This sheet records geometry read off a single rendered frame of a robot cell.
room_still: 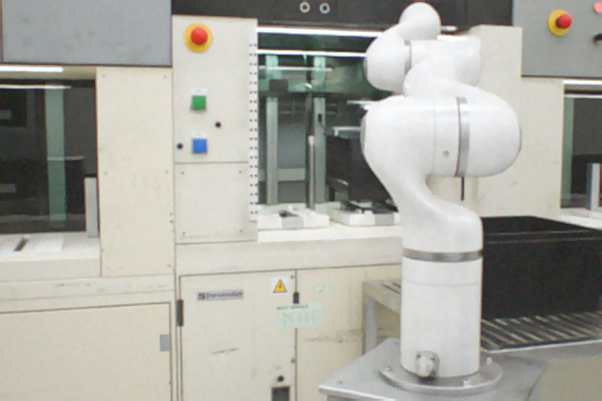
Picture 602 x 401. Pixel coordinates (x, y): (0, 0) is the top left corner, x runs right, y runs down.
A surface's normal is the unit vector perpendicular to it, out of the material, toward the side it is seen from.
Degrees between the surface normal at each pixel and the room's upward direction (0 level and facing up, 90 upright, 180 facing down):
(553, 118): 90
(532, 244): 90
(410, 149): 96
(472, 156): 117
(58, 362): 90
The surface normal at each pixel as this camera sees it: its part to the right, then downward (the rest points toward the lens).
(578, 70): 0.28, 0.10
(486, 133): -0.06, -0.04
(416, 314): -0.77, 0.07
